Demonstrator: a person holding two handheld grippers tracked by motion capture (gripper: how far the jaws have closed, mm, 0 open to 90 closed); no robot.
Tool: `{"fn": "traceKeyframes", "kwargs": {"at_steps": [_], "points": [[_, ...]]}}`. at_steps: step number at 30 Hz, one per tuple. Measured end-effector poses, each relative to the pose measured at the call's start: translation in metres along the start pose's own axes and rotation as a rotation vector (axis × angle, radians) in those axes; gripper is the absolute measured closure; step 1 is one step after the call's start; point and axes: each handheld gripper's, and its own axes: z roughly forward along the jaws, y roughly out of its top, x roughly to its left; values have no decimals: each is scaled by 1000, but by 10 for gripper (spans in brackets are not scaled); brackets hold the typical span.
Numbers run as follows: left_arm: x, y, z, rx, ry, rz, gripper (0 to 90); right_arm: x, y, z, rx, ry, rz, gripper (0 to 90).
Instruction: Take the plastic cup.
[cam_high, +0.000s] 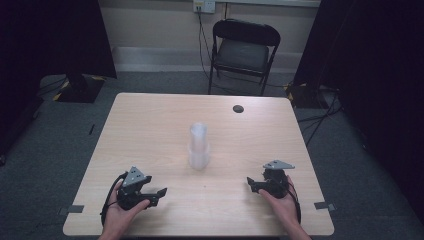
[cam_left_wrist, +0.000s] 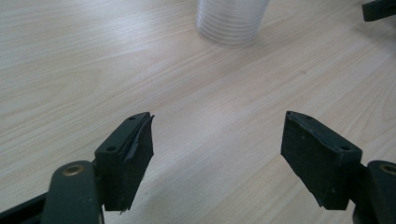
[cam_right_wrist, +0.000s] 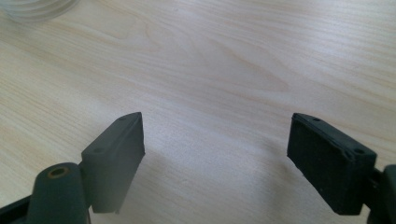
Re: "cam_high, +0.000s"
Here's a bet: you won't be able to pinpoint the left hand-held gripper black cable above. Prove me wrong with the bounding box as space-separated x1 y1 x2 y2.
100 171 129 228

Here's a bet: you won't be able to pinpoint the person's left hand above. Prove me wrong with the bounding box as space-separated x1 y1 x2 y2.
101 182 151 236

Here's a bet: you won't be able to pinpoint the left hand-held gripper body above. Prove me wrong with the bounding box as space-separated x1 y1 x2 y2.
116 165 153 212

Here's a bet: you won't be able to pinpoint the black curtain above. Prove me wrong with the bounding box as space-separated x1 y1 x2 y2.
293 0 424 224
0 0 118 158

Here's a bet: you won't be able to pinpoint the black folding chair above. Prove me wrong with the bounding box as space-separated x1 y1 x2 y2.
208 18 282 97

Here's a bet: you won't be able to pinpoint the grey tape piece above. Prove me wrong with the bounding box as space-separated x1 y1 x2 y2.
314 201 337 212
59 204 85 216

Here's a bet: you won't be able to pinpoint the black cable from wall socket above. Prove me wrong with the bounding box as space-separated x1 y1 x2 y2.
197 11 214 83

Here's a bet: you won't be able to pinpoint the white wall socket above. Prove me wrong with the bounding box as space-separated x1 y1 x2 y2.
193 0 216 14

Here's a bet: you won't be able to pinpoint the hand-held gripper black cable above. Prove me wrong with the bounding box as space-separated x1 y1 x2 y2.
286 181 302 225
100 171 129 228

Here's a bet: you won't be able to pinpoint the right hand-held gripper black cable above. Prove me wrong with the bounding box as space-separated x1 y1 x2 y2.
286 181 302 225

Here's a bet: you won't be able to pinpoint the black stand base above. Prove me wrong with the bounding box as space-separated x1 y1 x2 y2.
53 73 106 104
286 83 334 109

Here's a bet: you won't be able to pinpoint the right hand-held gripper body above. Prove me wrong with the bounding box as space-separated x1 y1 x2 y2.
262 159 296 200

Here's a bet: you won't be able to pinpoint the stack of clear plastic cups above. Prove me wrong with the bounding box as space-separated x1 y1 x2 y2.
188 122 211 172

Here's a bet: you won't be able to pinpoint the black floor cables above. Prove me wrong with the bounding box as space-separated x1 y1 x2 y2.
35 76 70 98
297 89 344 148

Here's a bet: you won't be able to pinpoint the person's right hand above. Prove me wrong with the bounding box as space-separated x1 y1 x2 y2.
259 175 301 231

